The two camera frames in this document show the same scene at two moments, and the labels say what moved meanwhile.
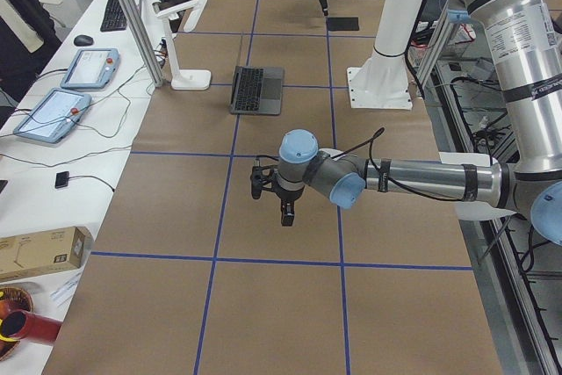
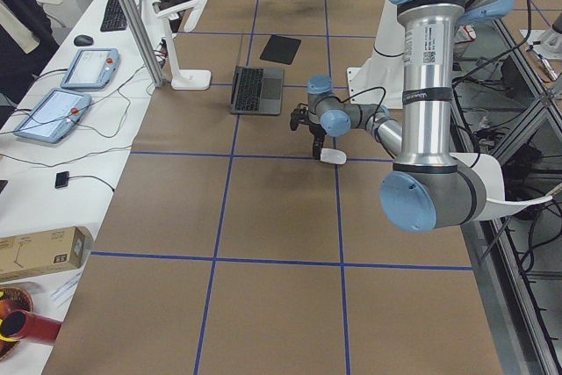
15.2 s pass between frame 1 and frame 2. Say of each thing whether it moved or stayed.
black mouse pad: moved
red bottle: stayed
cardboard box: stayed
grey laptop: stayed
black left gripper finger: moved
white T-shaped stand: stayed
